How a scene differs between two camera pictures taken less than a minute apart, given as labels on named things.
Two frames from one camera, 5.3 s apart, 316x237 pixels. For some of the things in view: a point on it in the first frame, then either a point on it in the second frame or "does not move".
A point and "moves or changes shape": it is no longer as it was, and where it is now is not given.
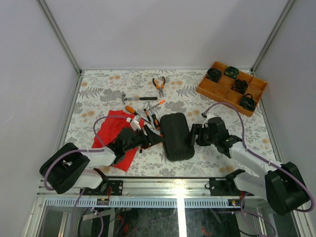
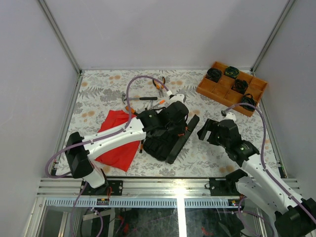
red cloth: [113, 121] does not move
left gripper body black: [138, 140] -> [176, 128]
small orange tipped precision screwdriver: [160, 102] does not move
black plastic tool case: [176, 137] moves or changes shape
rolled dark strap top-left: [214, 74] does not move
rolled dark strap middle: [240, 86] does not move
